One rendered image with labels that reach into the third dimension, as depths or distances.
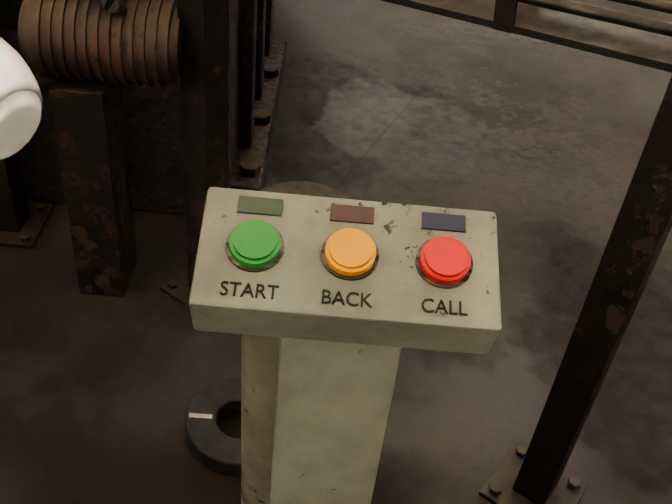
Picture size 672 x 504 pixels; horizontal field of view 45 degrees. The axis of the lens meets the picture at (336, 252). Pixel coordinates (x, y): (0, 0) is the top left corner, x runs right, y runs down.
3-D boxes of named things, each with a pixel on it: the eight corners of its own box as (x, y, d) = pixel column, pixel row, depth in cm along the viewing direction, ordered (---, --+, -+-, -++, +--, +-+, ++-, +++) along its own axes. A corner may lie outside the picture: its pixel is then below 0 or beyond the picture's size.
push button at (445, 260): (417, 243, 66) (421, 232, 65) (466, 248, 66) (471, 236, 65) (417, 287, 64) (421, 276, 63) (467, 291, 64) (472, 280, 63)
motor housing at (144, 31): (79, 251, 153) (38, -32, 118) (197, 261, 153) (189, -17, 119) (59, 298, 143) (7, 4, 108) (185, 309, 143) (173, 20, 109)
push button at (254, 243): (233, 227, 66) (232, 215, 64) (282, 232, 66) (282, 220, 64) (226, 270, 64) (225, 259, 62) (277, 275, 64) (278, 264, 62)
